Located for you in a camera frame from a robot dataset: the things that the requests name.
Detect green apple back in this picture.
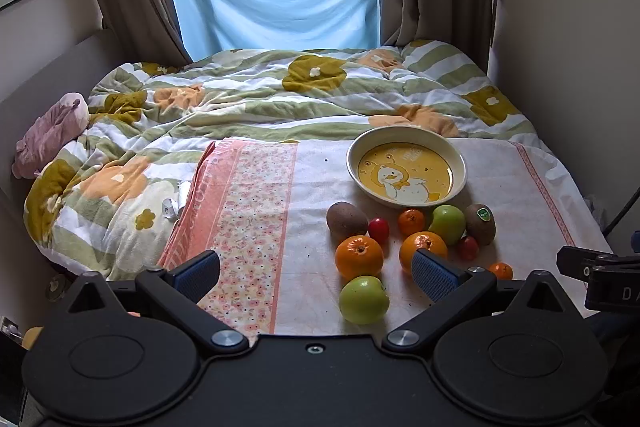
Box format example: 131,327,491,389
428,205,465,246

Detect red cherry tomato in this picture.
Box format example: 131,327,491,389
456,235,480,261
368,218,390,245

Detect black cable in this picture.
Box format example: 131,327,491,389
602,185,640,238

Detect brown kiwi with sticker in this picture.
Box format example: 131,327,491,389
463,204,497,247

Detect green apple front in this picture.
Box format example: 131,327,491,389
338,275,390,325

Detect large orange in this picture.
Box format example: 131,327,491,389
335,235,384,281
399,231,448,274

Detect white pink floral cloth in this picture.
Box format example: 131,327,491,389
160,139,608,337

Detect small mandarin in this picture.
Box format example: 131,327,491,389
488,262,513,281
397,209,425,236

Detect brown kiwi plain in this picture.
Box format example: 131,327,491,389
326,202,369,242

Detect green apple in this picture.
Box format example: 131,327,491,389
338,275,390,325
428,205,465,246

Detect pink plush pillow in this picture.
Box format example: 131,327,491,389
11,92,90,179

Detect cream bowl with duck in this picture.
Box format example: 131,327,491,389
346,124,468,209

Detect floral striped duvet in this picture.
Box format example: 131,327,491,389
24,40,540,281

